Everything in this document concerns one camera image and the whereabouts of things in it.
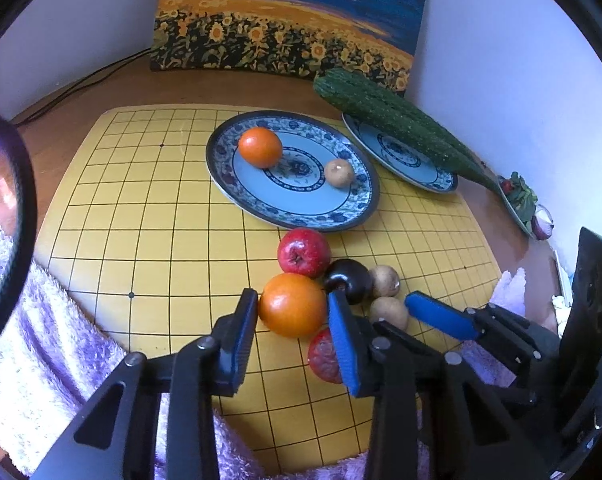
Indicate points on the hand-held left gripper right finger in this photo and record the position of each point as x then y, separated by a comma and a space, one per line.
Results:
346, 345

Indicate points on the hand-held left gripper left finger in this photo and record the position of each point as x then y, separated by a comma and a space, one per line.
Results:
238, 345

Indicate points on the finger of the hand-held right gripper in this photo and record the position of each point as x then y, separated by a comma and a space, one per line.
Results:
411, 341
438, 316

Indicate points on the red apple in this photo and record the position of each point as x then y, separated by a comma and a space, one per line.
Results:
323, 360
303, 252

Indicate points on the small brown fruit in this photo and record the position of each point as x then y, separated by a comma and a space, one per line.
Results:
338, 172
390, 312
386, 280

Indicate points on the large orange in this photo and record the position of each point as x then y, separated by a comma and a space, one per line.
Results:
291, 305

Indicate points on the dark purple plum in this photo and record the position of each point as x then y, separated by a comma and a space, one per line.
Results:
353, 277

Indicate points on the large blue patterned plate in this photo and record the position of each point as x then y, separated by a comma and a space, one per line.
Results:
291, 200

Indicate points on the vegetable print dish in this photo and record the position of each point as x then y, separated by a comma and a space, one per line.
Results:
523, 200

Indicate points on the yellow grid board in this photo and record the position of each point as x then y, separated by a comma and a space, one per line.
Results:
156, 235

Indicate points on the green bitter gourd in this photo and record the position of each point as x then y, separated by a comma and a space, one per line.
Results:
371, 92
461, 160

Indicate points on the small blue patterned plate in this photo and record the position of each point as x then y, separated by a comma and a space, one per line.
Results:
406, 160

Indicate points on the purple fluffy towel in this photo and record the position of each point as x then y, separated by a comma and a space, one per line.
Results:
41, 350

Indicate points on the small orange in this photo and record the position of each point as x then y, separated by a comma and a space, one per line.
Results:
260, 147

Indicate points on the sunflower field painting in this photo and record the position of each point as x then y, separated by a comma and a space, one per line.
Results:
281, 10

